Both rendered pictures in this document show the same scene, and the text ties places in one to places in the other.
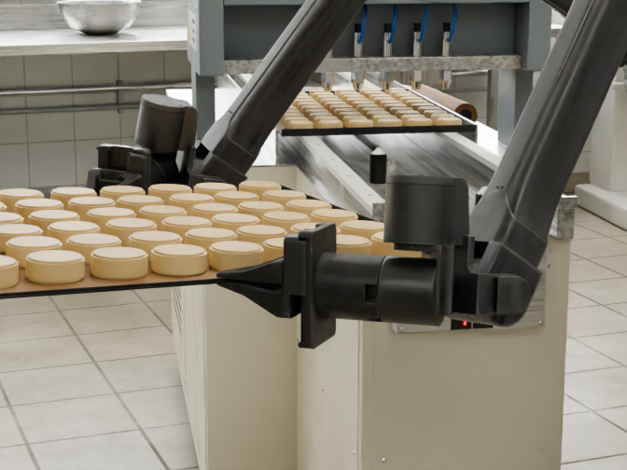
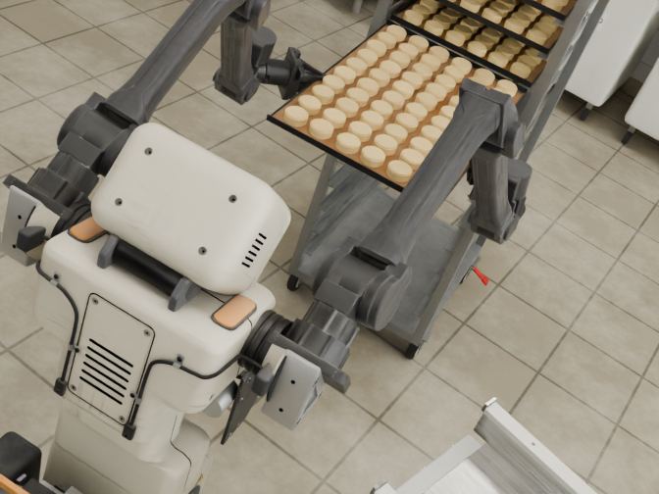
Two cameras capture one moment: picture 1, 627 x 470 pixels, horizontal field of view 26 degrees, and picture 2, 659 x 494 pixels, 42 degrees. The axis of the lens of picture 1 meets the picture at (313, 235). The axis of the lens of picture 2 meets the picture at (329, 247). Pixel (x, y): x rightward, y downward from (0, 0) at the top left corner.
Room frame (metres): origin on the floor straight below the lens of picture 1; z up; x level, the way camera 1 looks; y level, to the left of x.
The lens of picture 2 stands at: (2.45, -1.13, 1.95)
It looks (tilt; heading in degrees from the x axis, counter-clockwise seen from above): 38 degrees down; 132
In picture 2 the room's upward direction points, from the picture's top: 20 degrees clockwise
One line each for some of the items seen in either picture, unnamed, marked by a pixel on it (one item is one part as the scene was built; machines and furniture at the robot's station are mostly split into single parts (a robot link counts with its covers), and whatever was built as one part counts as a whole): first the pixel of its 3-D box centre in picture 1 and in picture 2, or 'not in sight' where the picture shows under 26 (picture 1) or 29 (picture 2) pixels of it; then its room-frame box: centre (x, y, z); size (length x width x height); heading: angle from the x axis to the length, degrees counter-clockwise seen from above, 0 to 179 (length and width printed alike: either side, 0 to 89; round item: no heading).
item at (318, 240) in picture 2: not in sight; (351, 206); (0.85, 0.68, 0.24); 0.64 x 0.03 x 0.03; 117
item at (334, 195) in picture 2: not in sight; (367, 164); (0.85, 0.68, 0.42); 0.64 x 0.03 x 0.03; 117
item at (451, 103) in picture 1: (440, 104); not in sight; (3.38, -0.32, 0.87); 0.40 x 0.06 x 0.06; 11
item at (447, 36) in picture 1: (449, 45); not in sight; (2.80, -0.28, 1.07); 0.06 x 0.03 x 0.18; 9
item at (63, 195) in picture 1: (73, 200); not in sight; (1.46, 0.26, 1.02); 0.05 x 0.05 x 0.02
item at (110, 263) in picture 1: (118, 263); (356, 66); (1.16, 0.17, 1.03); 0.05 x 0.05 x 0.02
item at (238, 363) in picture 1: (324, 280); not in sight; (3.36, -0.03, 0.42); 1.28 x 0.72 x 0.84; 9
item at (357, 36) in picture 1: (359, 47); not in sight; (2.77, -0.09, 1.07); 0.06 x 0.03 x 0.18; 9
